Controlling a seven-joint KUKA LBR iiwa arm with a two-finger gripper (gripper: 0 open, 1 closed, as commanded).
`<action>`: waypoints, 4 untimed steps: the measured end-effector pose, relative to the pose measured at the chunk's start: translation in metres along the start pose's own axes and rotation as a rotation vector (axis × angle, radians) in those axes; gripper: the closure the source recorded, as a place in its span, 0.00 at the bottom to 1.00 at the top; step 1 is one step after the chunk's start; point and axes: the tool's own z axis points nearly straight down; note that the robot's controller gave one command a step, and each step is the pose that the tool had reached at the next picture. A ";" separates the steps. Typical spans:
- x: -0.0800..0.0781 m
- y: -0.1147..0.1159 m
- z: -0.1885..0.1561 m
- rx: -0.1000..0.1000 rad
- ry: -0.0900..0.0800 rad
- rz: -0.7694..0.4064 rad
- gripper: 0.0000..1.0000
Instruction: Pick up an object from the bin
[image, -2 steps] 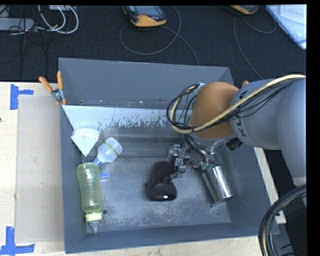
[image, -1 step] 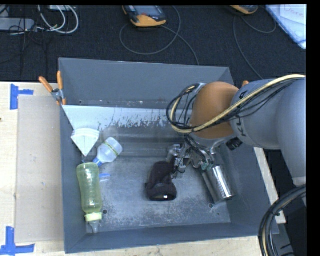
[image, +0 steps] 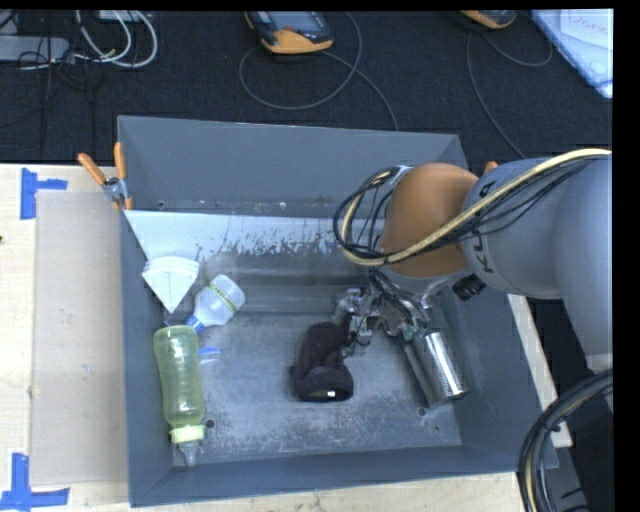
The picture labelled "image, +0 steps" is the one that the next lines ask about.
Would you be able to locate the black cylinder on white bracket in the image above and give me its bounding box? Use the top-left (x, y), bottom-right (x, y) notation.
top-left (451, 272), bottom-right (488, 303)

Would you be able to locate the white plastic bottle blue cap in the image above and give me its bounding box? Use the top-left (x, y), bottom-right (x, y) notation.
top-left (185, 273), bottom-right (247, 335)

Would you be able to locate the shiny silver metal can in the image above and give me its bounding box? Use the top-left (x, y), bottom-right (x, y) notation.
top-left (401, 328), bottom-right (472, 407)

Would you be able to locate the white paper cone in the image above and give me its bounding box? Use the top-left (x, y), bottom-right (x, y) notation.
top-left (140, 255), bottom-right (202, 313)

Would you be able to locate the dark brown cloth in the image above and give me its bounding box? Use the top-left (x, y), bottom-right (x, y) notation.
top-left (289, 321), bottom-right (355, 403)

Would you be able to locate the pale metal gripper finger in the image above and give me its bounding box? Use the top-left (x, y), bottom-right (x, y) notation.
top-left (332, 288), bottom-right (365, 327)
top-left (343, 318), bottom-right (375, 358)

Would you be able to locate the pale flat board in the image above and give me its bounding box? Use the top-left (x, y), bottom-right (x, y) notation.
top-left (28, 189), bottom-right (130, 487)

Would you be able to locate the yellow-green clear baby bottle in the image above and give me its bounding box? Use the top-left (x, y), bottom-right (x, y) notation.
top-left (152, 324), bottom-right (208, 468)

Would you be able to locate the grey metal bin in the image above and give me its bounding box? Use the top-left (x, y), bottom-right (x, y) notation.
top-left (117, 115), bottom-right (560, 508)

